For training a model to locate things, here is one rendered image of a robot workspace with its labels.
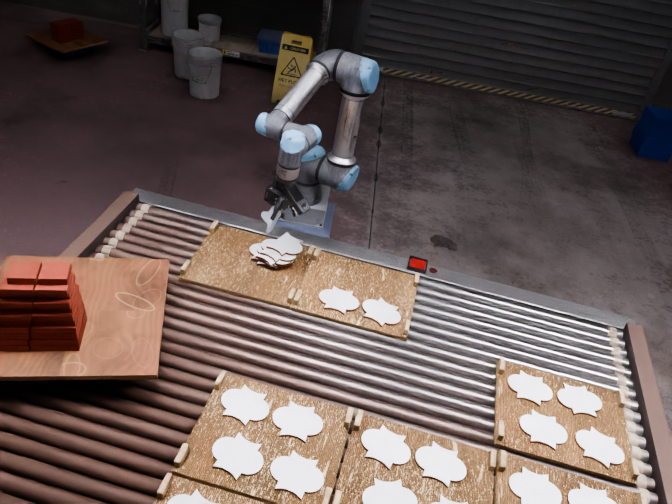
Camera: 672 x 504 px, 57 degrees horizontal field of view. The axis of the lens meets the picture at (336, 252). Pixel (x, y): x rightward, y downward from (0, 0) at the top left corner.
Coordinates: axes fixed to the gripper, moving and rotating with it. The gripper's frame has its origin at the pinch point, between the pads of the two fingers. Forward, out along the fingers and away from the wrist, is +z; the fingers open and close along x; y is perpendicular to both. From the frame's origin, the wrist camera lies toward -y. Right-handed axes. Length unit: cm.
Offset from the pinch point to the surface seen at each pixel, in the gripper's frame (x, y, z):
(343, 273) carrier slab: -15.9, -20.1, 17.8
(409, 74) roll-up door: -435, 170, 110
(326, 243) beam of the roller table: -28.6, -3.1, 20.6
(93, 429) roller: 86, -10, 22
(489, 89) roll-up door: -478, 96, 105
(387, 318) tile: -6.2, -45.7, 15.5
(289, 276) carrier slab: 0.2, -7.1, 18.7
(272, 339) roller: 26.8, -22.3, 20.4
